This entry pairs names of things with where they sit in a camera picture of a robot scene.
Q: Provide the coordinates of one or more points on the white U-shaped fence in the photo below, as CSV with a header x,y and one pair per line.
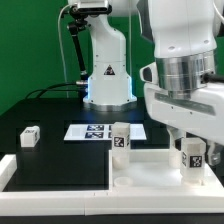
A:
x,y
114,200

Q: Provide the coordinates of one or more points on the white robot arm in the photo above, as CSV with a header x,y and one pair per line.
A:
x,y
181,87

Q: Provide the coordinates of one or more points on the marker plate with tags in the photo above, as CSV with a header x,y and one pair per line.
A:
x,y
87,132

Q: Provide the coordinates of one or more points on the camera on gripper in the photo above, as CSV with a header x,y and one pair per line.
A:
x,y
149,73

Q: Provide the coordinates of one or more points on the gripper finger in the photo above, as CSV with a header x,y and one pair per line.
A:
x,y
214,153
175,134

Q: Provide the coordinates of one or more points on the white square table top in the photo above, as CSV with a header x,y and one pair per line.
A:
x,y
152,169

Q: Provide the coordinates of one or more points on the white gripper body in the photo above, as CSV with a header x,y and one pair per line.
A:
x,y
202,115

